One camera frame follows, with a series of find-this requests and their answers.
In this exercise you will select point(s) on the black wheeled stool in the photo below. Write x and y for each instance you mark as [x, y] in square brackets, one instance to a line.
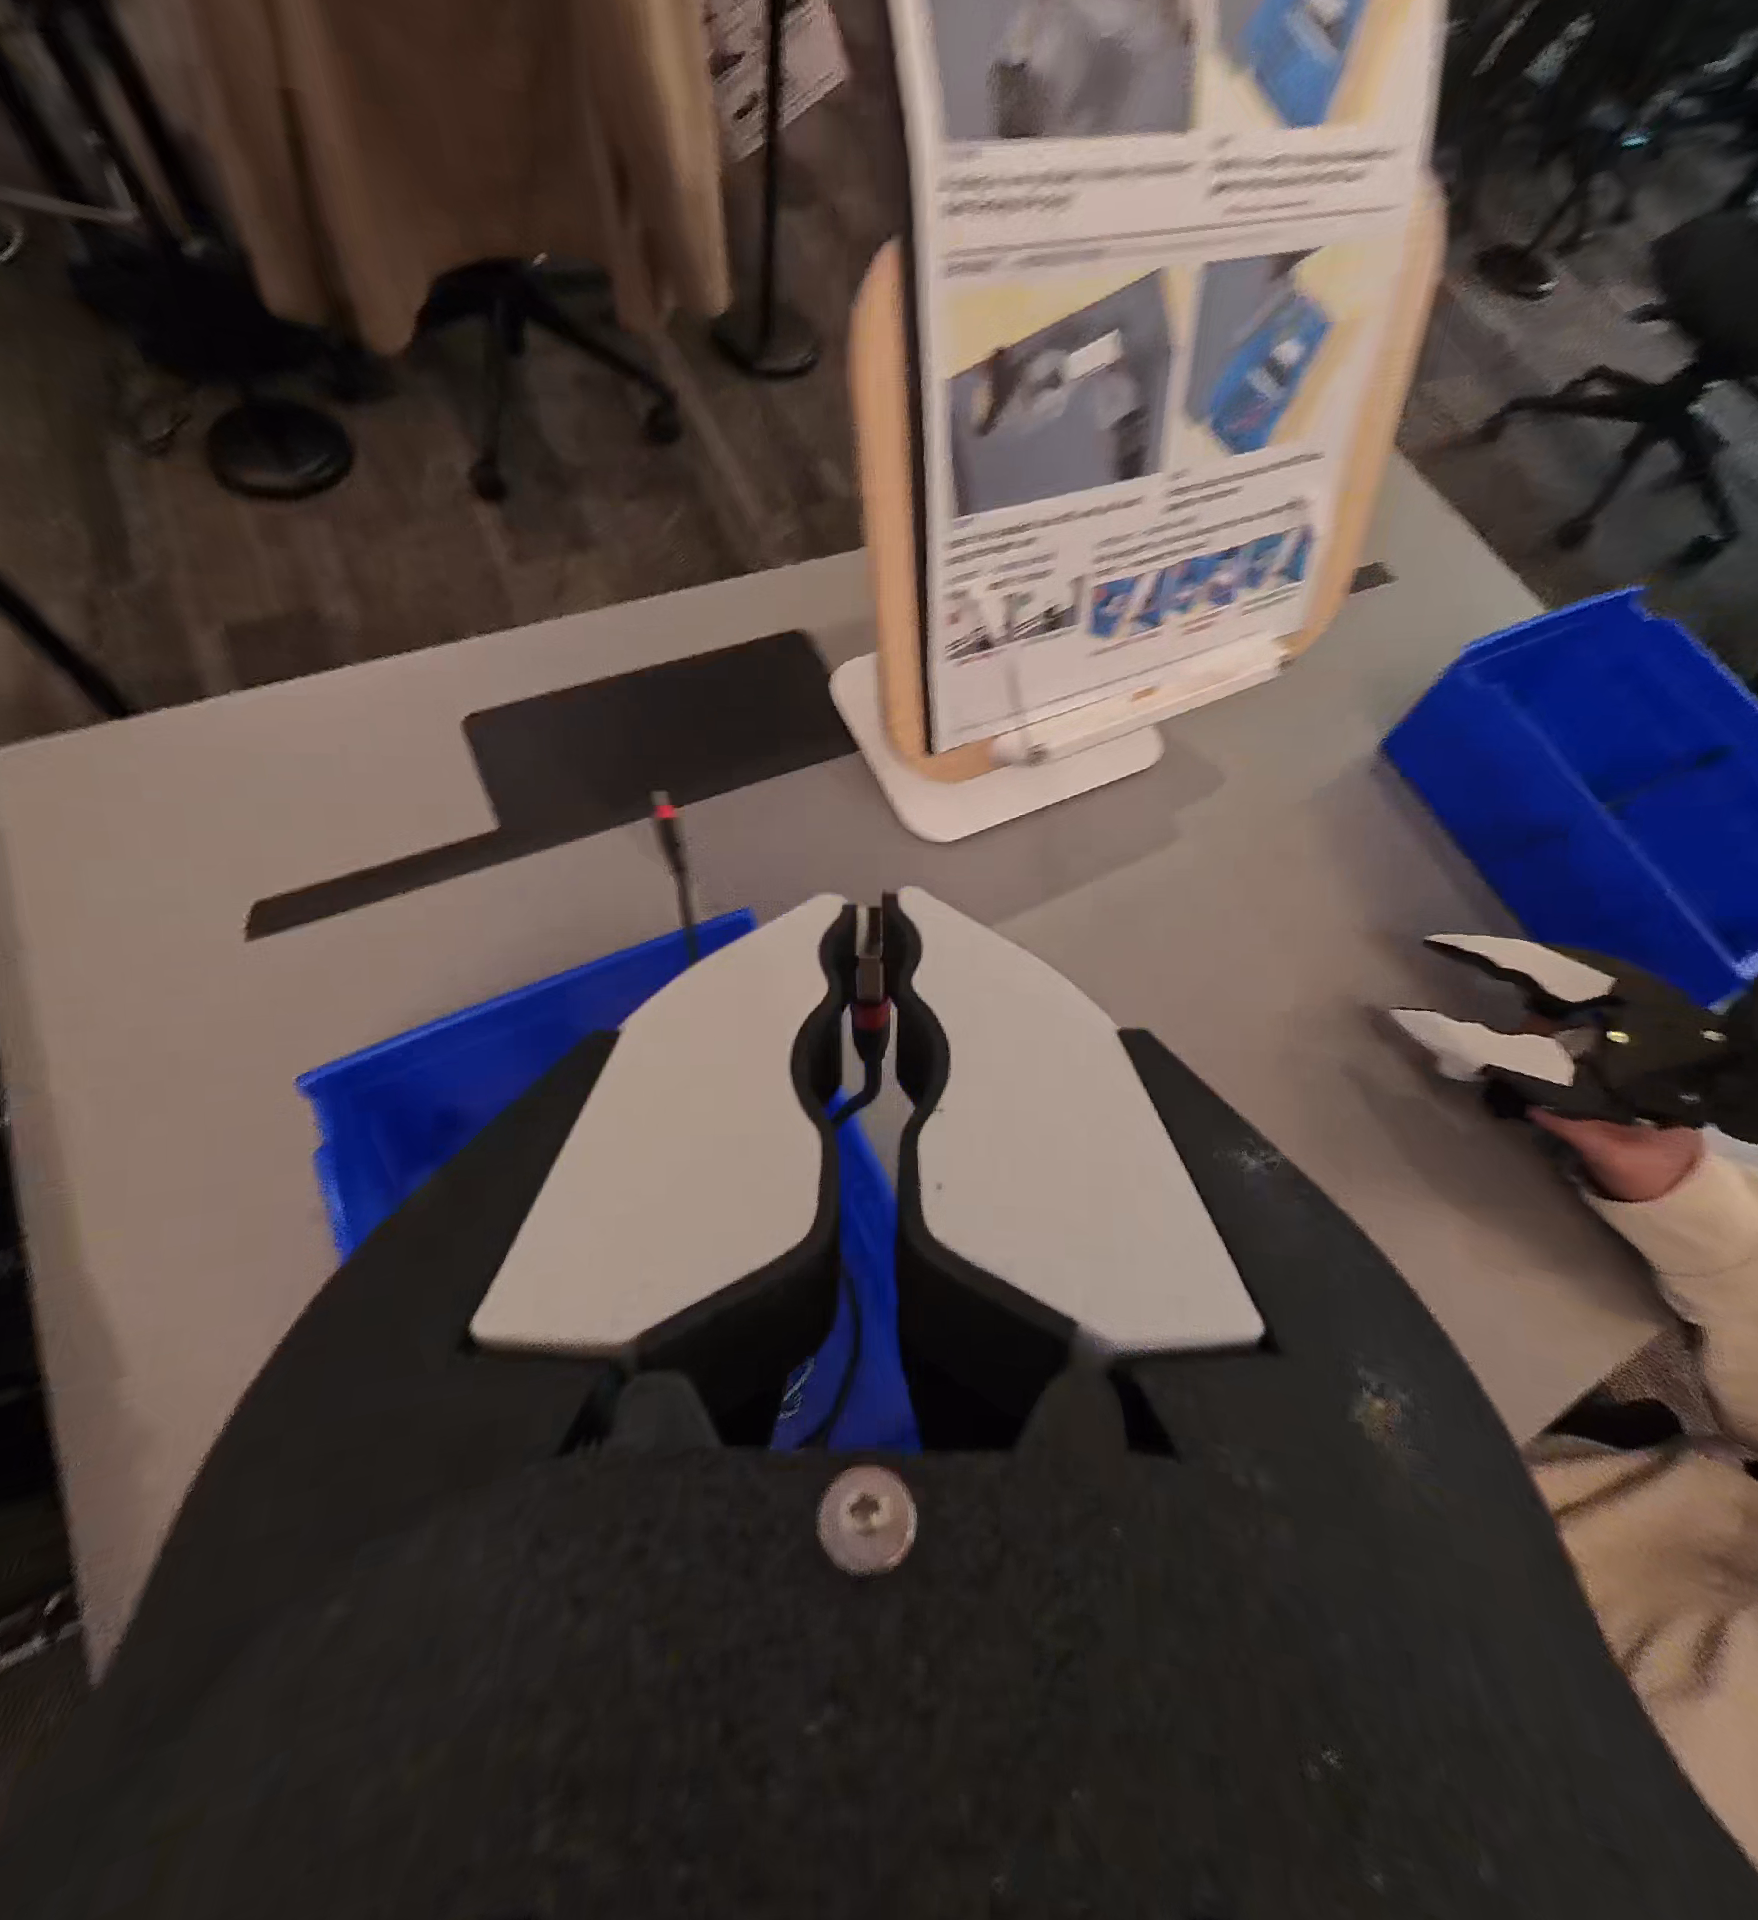
[518, 300]

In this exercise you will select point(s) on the white printed sheet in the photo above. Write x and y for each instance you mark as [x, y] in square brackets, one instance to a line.
[761, 76]

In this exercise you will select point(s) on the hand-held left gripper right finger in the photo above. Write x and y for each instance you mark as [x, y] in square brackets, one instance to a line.
[1073, 1186]

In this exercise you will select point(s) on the beige curtain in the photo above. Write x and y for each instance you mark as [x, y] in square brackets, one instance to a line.
[445, 150]

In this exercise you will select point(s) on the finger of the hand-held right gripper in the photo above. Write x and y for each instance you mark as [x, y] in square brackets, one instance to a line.
[1486, 1046]
[1546, 975]

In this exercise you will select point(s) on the person's right hand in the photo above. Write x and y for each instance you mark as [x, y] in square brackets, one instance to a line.
[1629, 1155]

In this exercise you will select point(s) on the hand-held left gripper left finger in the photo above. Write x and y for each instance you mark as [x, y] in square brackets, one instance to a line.
[669, 1170]

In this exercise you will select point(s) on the black tripod leg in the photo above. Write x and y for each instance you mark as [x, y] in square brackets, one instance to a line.
[8, 602]

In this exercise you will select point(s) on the black office chair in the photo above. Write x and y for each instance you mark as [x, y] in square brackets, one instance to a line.
[1734, 300]

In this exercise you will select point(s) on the black round stand base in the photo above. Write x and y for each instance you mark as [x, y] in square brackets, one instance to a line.
[278, 442]

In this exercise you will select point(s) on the black stanchion pole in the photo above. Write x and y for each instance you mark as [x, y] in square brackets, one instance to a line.
[769, 339]

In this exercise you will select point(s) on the blue storage bin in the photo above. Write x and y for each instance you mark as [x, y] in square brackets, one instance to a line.
[427, 1108]
[1600, 750]

